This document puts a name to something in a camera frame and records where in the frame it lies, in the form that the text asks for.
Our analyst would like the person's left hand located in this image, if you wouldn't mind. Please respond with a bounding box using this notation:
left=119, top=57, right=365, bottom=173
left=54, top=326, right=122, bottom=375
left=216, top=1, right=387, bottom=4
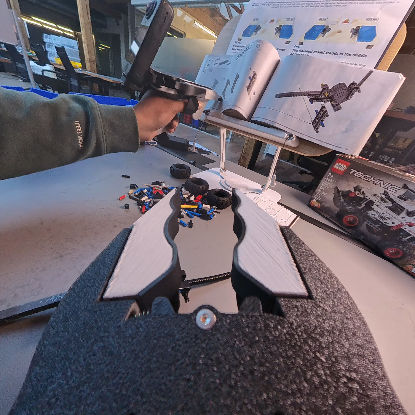
left=133, top=91, right=195, bottom=144

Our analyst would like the black toothed rod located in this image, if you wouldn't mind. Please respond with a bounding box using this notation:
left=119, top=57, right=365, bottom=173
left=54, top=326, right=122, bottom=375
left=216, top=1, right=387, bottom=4
left=180, top=271, right=231, bottom=300

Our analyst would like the toy truck box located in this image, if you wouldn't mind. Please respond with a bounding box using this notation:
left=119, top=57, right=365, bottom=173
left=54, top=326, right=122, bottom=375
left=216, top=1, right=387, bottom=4
left=308, top=153, right=415, bottom=276

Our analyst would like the person's left forearm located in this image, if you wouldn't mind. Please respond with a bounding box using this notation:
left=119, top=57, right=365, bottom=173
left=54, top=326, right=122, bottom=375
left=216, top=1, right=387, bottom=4
left=0, top=86, right=140, bottom=181

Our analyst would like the white book stand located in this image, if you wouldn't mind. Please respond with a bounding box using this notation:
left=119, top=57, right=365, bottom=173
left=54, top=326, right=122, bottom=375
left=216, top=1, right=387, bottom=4
left=192, top=23, right=406, bottom=203

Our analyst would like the grey desk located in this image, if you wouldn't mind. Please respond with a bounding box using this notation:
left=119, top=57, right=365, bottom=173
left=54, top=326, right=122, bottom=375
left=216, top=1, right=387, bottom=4
left=0, top=123, right=415, bottom=415

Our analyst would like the blue plastic bin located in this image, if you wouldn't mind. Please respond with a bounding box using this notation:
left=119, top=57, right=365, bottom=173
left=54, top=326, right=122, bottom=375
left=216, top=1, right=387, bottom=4
left=0, top=86, right=138, bottom=107

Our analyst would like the clear sticker sheet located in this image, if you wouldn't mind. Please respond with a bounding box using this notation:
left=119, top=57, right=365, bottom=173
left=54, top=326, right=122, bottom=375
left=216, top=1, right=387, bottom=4
left=247, top=192, right=297, bottom=227

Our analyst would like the white printed task sheet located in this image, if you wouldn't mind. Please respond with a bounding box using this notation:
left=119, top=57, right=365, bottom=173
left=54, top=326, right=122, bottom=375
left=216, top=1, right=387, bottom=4
left=227, top=0, right=415, bottom=69

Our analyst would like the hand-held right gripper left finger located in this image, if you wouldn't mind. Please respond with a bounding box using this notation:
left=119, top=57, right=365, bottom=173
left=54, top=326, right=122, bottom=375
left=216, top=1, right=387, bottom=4
left=103, top=188, right=188, bottom=313

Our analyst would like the black power adapter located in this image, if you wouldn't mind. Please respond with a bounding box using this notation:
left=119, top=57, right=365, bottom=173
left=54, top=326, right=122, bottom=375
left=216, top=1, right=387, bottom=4
left=156, top=133, right=190, bottom=153

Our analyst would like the wooden post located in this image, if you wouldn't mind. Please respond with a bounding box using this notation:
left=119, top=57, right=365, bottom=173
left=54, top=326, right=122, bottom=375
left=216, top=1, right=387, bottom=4
left=76, top=0, right=98, bottom=73

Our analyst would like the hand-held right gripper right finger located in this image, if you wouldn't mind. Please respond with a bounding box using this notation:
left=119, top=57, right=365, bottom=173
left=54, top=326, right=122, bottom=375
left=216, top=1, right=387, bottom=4
left=231, top=188, right=309, bottom=316

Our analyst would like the pile of small building bricks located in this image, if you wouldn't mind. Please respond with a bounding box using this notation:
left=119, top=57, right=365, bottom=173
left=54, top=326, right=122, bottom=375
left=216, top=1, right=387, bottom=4
left=119, top=174, right=218, bottom=229

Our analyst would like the instruction booklet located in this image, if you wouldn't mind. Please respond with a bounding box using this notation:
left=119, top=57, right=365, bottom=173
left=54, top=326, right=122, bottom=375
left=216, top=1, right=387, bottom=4
left=195, top=40, right=406, bottom=156

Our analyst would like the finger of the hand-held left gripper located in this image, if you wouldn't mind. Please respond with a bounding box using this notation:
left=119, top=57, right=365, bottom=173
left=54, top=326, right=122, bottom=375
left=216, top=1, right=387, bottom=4
left=170, top=78, right=221, bottom=103

